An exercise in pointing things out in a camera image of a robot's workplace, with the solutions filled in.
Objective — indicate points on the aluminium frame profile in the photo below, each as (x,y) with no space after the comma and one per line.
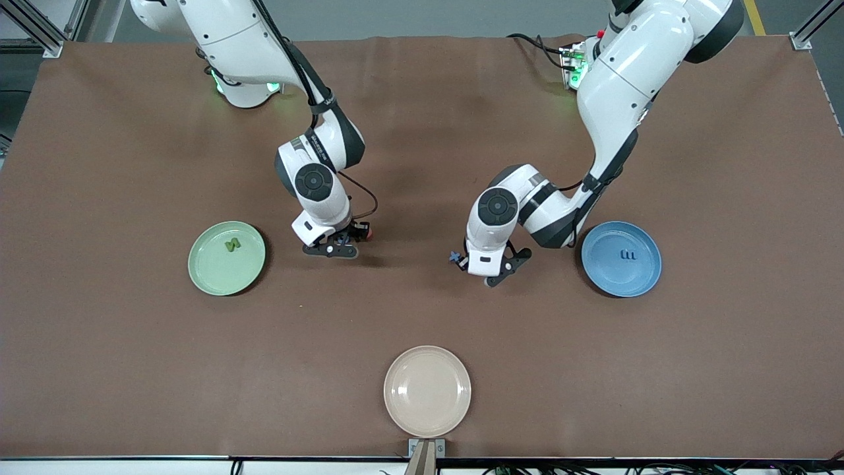
(49,43)
(808,33)

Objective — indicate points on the blue plate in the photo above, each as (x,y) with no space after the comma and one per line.
(621,277)

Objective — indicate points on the brown table mat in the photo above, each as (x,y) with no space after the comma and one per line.
(422,165)

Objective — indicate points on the small box with green lights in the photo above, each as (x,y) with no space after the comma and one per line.
(573,66)

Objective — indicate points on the light green plate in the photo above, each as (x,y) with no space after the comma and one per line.
(226,270)

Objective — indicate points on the green letter N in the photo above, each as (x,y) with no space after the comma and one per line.
(233,245)

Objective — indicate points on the beige plate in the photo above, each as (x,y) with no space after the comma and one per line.
(427,391)

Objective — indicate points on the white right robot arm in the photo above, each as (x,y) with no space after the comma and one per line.
(224,33)

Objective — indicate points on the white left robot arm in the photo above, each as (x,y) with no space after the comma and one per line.
(633,66)

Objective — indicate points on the blue letter m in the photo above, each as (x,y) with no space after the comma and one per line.
(628,255)

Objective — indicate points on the grey metal bracket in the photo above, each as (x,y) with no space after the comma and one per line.
(440,447)

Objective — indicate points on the beige mount bar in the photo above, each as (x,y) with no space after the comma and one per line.
(422,462)

